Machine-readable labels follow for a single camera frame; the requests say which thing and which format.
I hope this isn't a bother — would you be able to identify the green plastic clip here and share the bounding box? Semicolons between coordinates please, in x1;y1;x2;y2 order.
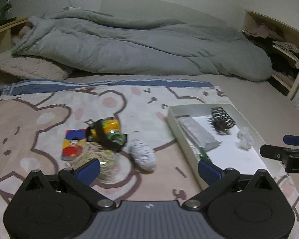
199;147;212;163

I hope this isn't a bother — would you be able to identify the yellow headlamp with strap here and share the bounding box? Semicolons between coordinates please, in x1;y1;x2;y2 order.
86;117;127;152

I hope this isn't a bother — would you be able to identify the colourful playing card box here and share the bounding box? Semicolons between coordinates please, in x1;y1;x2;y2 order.
61;129;86;161

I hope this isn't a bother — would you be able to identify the bundle of rubber bands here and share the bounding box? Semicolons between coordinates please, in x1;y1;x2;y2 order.
72;142;117;181

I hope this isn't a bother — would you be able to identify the grey sachet packet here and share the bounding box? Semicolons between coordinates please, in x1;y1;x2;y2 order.
177;116;222;152

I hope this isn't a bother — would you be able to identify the white shallow cardboard box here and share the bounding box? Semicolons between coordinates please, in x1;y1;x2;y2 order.
167;104;282;190

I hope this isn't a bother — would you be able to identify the cartoon bear blanket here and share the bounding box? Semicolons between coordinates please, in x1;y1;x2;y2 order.
0;80;299;238

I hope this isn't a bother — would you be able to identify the white patterned sock roll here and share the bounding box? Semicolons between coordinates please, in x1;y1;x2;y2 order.
130;139;157;173

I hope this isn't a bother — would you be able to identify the wooden storage shelf unit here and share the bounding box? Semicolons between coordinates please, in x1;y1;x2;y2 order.
242;11;299;100

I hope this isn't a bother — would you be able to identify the pink clothes pile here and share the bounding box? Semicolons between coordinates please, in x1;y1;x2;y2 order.
242;24;284;42

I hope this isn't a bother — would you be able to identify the beige pillow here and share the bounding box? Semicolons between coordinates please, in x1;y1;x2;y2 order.
0;50;73;90

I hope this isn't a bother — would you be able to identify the grey rumpled duvet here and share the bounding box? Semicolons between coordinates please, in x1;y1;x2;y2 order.
13;10;272;82

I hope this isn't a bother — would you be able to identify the wooden bedside shelf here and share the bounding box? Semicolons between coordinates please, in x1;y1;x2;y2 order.
0;17;27;53

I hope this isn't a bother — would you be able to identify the grey headboard panel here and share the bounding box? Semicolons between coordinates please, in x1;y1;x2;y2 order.
100;0;227;25

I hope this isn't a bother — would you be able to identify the green glass bottle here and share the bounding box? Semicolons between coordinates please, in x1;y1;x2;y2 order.
0;0;13;26

